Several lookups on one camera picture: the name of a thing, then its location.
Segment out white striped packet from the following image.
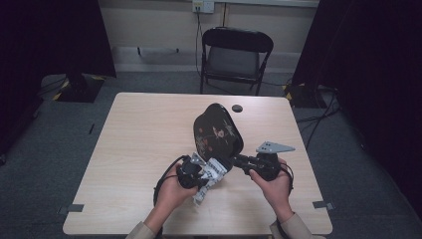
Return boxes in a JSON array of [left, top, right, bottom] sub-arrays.
[[192, 156, 230, 207]]

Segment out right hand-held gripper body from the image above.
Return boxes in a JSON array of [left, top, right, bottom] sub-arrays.
[[246, 140, 297, 182]]

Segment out black floor cables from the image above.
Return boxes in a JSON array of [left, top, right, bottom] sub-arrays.
[[294, 85, 343, 151]]

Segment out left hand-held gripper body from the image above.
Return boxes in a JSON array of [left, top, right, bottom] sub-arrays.
[[176, 151, 209, 190]]

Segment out white wall socket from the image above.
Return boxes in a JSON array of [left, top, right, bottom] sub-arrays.
[[191, 0, 216, 15]]

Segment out white wall cable duct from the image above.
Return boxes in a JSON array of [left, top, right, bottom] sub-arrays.
[[214, 0, 320, 9]]

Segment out person's left hand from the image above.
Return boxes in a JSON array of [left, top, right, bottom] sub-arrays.
[[154, 171, 200, 221]]

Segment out dark curtain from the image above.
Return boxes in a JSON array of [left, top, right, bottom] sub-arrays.
[[291, 0, 422, 222], [0, 0, 117, 158]]

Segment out black floral lacquer tray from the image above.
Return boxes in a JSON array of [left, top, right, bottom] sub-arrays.
[[192, 102, 245, 167]]

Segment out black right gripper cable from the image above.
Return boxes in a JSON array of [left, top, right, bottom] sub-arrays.
[[280, 161, 296, 196]]

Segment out black folding chair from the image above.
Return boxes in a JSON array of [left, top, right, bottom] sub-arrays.
[[199, 26, 275, 97]]

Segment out black stand base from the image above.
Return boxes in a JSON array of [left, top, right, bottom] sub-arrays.
[[283, 82, 328, 110], [52, 73, 106, 104]]

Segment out person's right hand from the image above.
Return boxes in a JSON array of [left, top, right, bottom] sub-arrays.
[[248, 157, 294, 223]]

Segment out black wall socket cable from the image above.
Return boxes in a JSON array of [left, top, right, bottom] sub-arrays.
[[194, 5, 204, 79]]

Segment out grey tape strip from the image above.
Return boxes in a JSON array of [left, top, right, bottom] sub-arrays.
[[312, 200, 335, 212], [57, 203, 86, 215]]

